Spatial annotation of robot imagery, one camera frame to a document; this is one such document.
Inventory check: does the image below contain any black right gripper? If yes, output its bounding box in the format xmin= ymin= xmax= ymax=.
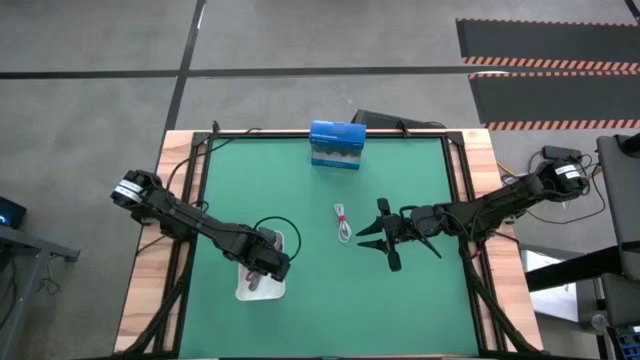
xmin=355 ymin=197 xmax=419 ymax=273

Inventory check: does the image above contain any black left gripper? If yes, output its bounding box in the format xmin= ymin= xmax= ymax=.
xmin=234 ymin=227 xmax=293 ymax=283

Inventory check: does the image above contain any white plastic tray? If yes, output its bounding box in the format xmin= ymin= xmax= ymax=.
xmin=234 ymin=229 xmax=287 ymax=303

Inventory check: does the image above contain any blue PlayStation controller box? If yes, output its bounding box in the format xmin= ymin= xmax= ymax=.
xmin=308 ymin=119 xmax=368 ymax=172

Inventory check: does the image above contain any black monitor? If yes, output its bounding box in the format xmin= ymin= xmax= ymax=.
xmin=349 ymin=109 xmax=447 ymax=133

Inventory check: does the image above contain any white sheet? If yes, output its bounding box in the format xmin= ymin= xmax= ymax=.
xmin=519 ymin=248 xmax=582 ymax=324

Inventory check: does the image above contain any black beam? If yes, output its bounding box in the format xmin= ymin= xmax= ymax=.
xmin=524 ymin=244 xmax=624 ymax=294

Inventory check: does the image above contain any black power adapter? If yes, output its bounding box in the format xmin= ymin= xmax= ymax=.
xmin=541 ymin=144 xmax=584 ymax=163

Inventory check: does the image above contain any black mat orange striped edge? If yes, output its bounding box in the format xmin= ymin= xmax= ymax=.
xmin=455 ymin=17 xmax=640 ymax=73
xmin=468 ymin=71 xmax=640 ymax=132

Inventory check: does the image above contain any grey metal table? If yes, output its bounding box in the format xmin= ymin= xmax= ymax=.
xmin=0 ymin=223 xmax=82 ymax=360

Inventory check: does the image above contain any grey cart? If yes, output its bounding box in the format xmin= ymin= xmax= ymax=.
xmin=595 ymin=132 xmax=640 ymax=329

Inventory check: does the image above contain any black device blue light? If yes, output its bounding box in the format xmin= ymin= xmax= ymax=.
xmin=0 ymin=196 xmax=28 ymax=232

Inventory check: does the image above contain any white USB-C cable red tie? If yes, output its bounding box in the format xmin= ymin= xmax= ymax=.
xmin=333 ymin=202 xmax=353 ymax=245

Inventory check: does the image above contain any black aluminium table frame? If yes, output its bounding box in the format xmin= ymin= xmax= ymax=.
xmin=117 ymin=127 xmax=544 ymax=360

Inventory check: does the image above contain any thin black cable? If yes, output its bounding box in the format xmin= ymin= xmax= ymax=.
xmin=165 ymin=127 xmax=264 ymax=194

